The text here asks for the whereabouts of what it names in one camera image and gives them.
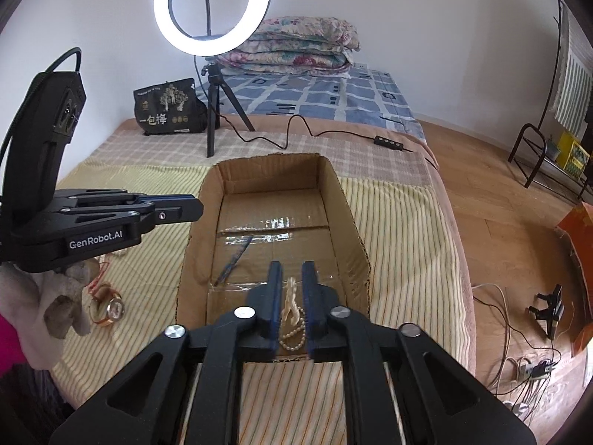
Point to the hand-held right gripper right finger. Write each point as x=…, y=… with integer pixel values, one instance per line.
x=307, y=301

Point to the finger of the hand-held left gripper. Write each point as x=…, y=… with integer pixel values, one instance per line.
x=178, y=215
x=176, y=200

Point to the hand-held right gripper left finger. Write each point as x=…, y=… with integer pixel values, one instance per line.
x=274, y=301

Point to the brown cardboard box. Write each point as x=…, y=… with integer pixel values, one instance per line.
x=278, y=204

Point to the person's left forearm pink sleeve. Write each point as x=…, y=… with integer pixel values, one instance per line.
x=7, y=343

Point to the person's left hand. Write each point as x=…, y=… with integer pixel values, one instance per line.
x=28, y=301

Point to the beige plaid blanket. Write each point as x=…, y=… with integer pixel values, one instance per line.
x=153, y=148

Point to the black snack bag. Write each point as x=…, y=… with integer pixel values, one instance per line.
x=169, y=106

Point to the black tripod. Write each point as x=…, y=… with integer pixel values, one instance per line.
x=213, y=111

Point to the yellow striped blanket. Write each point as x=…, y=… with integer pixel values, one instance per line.
x=407, y=250

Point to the blue checkered bed sheet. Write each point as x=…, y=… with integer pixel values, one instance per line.
x=333, y=97

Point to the folded floral quilt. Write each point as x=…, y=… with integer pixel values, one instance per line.
x=296, y=41

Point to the white power strip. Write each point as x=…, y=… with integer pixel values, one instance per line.
x=518, y=409

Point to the person's dark clothed leg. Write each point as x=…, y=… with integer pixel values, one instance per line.
x=23, y=408

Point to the black charger plug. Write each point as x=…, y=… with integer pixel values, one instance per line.
x=539, y=369

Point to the black clamp device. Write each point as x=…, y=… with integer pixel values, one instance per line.
x=551, y=315

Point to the black metal shoe rack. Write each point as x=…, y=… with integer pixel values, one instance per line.
x=528, y=148

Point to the orange bag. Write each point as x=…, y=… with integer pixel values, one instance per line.
x=579, y=241

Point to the yellow crate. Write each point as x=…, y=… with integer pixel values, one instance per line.
x=572, y=155

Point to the black metal hanging stand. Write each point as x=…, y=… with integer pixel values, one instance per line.
x=553, y=79

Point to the green striped hanging towel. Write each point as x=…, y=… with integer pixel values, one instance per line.
x=572, y=83

